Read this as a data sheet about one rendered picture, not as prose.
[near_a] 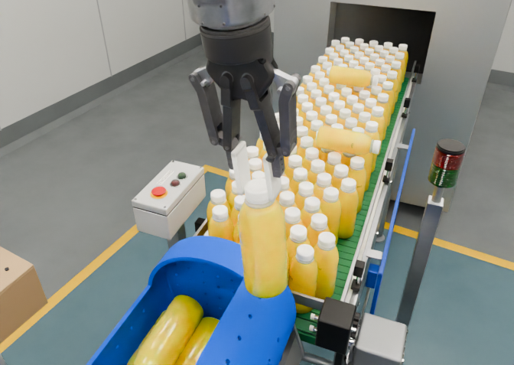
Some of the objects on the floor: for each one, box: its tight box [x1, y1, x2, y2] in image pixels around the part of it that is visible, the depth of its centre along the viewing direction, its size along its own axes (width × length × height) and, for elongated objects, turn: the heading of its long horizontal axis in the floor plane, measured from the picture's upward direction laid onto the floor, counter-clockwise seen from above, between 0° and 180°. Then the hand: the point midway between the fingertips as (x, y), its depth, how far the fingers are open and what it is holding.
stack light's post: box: [395, 195, 444, 330], centre depth 144 cm, size 4×4×110 cm
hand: (257, 172), depth 60 cm, fingers closed on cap, 4 cm apart
